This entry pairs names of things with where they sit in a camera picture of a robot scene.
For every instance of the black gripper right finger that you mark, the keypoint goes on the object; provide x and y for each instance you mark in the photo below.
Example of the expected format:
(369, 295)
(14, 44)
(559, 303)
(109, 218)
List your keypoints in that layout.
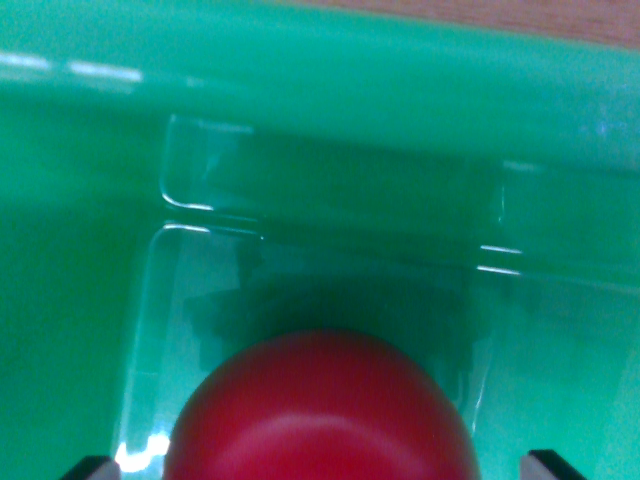
(547, 467)

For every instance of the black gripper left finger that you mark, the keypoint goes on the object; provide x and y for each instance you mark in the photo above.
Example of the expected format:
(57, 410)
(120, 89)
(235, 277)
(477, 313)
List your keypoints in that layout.
(95, 470)

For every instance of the red toy apple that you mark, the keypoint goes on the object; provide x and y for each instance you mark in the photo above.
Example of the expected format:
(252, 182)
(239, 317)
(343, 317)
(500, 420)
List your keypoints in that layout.
(320, 415)

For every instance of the green plastic bin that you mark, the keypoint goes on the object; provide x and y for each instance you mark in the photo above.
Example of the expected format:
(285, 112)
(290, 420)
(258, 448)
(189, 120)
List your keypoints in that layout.
(350, 175)

